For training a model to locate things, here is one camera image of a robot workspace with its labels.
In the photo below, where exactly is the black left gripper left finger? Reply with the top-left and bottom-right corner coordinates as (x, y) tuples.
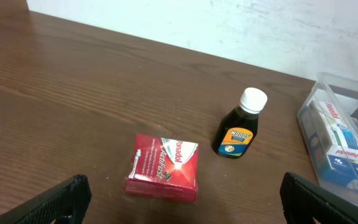
(0, 174), (92, 224)

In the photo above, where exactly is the red Panadol box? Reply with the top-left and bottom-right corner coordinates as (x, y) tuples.
(124, 134), (199, 203)

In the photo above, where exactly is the dark syrup bottle white cap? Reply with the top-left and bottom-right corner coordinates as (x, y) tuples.
(211, 87), (267, 159)

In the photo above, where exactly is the white Panadol box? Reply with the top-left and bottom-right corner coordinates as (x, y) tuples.
(308, 100), (358, 161)

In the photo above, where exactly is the clear plastic container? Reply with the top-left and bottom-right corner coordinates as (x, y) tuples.
(297, 72), (358, 206)

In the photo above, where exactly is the blue medicine box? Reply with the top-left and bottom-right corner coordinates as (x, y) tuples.
(300, 105), (358, 200)

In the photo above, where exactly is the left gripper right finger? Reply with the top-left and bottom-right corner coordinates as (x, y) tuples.
(280, 172), (358, 224)

